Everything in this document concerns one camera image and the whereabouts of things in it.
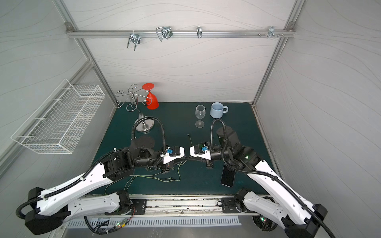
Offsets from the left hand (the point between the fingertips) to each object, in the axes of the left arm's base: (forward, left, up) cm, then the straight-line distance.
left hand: (182, 157), depth 60 cm
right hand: (+2, -3, -2) cm, 4 cm away
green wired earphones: (0, +17, -30) cm, 34 cm away
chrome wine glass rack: (+38, +34, -29) cm, 58 cm away
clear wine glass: (+40, -8, -17) cm, 44 cm away
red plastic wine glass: (+44, +24, -10) cm, 51 cm away
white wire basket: (+15, +59, +2) cm, 61 cm away
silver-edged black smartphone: (+3, -24, -31) cm, 39 cm away
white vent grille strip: (-21, +14, -23) cm, 34 cm away
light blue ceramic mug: (+50, -21, -24) cm, 59 cm away
